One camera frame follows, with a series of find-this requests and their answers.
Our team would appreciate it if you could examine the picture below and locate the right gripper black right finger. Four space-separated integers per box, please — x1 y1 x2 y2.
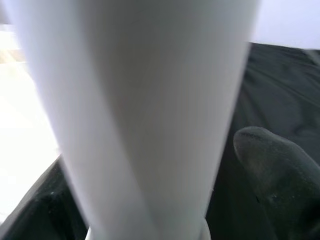
233 126 320 240

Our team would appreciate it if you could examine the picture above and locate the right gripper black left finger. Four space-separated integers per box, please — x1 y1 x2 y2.
0 152 91 240

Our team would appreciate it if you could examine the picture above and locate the white plastic table top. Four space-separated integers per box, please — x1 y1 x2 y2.
0 22 63 216

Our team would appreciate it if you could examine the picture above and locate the white plastic table leg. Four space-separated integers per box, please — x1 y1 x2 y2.
4 0 261 240

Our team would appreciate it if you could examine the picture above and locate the black tablecloth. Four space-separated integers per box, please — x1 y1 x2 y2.
204 42 320 240

